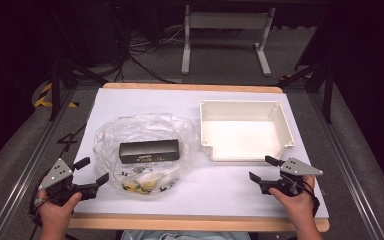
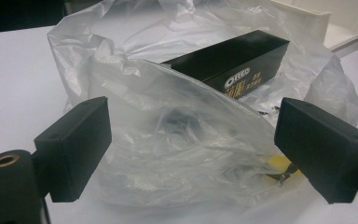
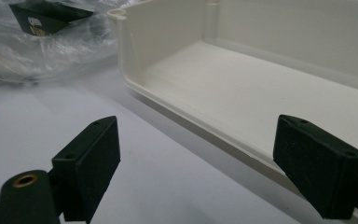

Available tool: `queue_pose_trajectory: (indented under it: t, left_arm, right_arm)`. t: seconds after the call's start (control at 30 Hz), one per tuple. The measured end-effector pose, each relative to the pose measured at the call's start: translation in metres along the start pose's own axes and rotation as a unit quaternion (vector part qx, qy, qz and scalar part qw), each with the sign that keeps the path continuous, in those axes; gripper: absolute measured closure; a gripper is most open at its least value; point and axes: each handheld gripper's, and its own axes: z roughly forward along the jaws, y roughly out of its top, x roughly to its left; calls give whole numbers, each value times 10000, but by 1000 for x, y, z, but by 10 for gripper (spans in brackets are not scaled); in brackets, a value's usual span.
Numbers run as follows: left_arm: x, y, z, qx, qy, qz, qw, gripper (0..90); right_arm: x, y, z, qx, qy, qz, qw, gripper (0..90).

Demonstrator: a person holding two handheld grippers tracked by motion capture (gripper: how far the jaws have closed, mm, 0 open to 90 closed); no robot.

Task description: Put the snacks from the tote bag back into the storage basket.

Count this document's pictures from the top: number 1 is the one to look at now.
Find person's left hand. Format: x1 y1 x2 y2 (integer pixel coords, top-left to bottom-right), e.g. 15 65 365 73
36 189 83 230

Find right hand-held gripper cable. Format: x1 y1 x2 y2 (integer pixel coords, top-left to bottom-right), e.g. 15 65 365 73
299 181 321 218

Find white plastic container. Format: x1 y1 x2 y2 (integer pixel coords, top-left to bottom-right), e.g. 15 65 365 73
198 98 297 163

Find white table sheet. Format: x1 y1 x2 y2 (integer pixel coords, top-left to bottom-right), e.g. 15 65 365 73
71 87 330 220

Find white metal stand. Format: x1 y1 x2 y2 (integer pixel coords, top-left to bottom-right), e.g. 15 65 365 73
180 4 277 77

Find black cardboard box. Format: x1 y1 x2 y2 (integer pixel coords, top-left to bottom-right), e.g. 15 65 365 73
118 138 181 165

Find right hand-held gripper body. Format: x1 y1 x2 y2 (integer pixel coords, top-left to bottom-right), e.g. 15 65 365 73
259 156 324 198

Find hand-held gripper cable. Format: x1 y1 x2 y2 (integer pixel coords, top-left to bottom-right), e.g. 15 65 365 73
299 181 321 218
28 195 45 240

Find black floor cable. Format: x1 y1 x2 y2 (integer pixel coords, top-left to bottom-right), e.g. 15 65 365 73
125 52 180 85

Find small yellow white parts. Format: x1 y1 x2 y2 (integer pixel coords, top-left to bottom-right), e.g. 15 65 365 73
121 165 178 195

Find left hand-held gripper cable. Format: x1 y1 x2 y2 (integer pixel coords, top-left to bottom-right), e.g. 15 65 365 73
28 195 45 240

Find aluminium floor rail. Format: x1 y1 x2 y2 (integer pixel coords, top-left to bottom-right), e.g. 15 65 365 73
307 92 384 240
0 88 80 240

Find person's right hand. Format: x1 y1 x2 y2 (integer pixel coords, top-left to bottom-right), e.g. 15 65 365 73
267 175 318 225

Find person's light blue clothing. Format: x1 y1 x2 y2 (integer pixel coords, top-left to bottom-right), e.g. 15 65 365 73
120 229 252 240

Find clear plastic bag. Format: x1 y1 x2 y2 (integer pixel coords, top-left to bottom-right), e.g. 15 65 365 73
92 112 200 198

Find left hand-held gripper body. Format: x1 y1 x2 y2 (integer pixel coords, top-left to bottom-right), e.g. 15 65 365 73
37 157 96 206

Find tangle of floor cables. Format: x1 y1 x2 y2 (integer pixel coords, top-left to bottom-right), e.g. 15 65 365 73
126 25 186 56

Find black metal stand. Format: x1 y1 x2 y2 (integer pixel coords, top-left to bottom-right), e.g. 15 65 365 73
276 62 335 125
47 58 110 122

